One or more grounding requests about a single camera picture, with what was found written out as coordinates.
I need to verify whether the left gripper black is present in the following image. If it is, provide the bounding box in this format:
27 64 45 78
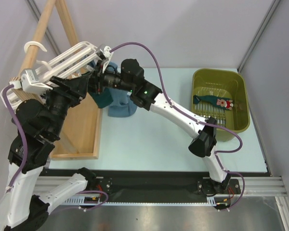
40 74 90 136

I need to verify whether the white plastic clip hanger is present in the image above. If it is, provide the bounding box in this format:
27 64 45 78
0 41 102 110

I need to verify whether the blue sock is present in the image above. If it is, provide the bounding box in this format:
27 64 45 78
88 61 138 118

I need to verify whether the green sock with reindeer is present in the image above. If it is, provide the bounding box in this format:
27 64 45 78
193 95 234 110

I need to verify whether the dark green sock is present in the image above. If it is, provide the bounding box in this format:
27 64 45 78
89 88 113 109

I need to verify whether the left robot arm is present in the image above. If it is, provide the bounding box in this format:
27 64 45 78
0 74 97 231

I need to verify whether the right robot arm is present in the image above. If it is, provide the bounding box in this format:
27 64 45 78
89 59 230 193

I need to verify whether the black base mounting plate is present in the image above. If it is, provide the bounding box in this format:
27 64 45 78
41 167 243 204

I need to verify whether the olive green plastic basket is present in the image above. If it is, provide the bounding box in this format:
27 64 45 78
191 68 250 133

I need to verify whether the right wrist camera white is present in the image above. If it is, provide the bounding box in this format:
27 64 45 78
95 44 113 73

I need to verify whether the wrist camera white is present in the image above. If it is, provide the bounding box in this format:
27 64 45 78
95 44 113 73
9 68 53 95

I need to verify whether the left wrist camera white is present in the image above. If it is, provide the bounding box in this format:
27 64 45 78
9 68 53 95

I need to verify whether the wooden drying rack frame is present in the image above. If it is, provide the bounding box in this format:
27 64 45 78
10 0 102 159

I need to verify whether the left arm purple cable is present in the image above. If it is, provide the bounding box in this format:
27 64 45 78
1 84 109 212

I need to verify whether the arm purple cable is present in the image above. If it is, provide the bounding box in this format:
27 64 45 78
109 42 246 212
1 84 109 212

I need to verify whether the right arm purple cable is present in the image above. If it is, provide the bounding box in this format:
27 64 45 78
109 42 246 212

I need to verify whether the aluminium rail frame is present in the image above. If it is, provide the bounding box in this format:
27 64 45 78
24 175 289 231

